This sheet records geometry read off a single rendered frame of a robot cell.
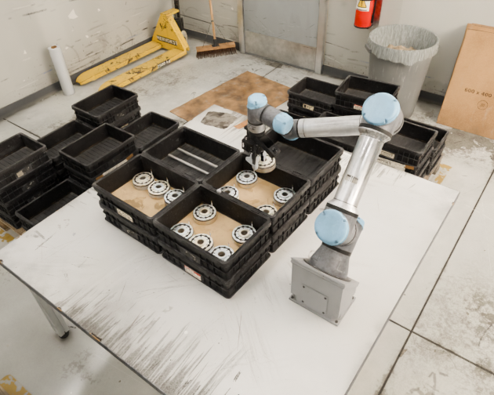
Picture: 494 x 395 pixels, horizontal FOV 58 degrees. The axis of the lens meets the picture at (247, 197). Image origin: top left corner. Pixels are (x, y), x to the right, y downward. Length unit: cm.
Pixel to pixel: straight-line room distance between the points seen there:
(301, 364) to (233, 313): 33
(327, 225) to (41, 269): 128
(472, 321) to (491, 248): 62
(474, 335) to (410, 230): 84
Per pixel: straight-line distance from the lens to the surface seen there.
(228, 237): 188
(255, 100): 172
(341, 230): 149
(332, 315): 176
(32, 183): 320
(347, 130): 173
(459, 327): 280
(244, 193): 208
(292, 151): 234
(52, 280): 210
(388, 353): 259
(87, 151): 317
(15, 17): 485
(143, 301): 190
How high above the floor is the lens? 220
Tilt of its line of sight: 42 degrees down
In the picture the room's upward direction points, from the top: 3 degrees counter-clockwise
